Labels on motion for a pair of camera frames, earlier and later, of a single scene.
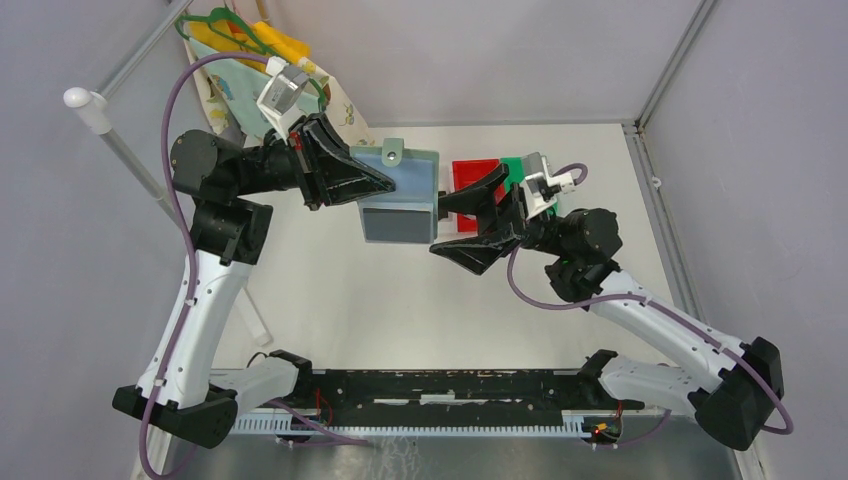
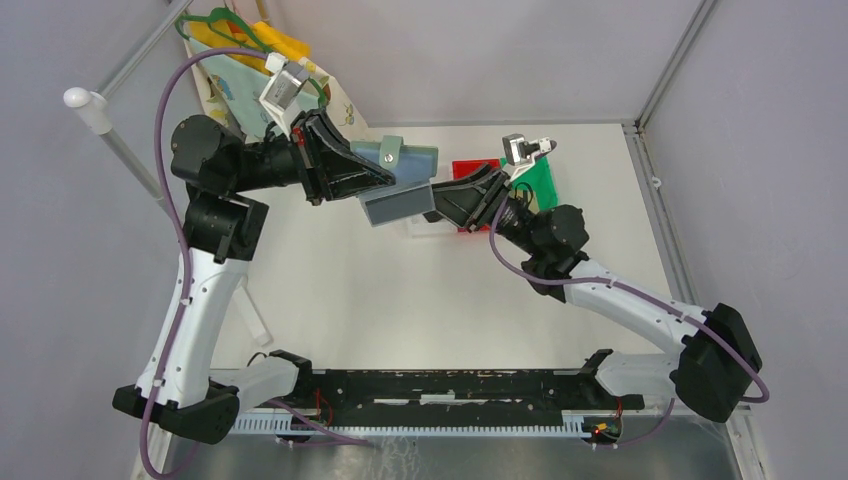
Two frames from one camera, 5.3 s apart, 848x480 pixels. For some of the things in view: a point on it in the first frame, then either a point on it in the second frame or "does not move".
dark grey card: (397, 225) → (399, 205)
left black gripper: (329, 177) does not move
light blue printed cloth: (239, 80) does not move
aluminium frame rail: (440, 389) does not move
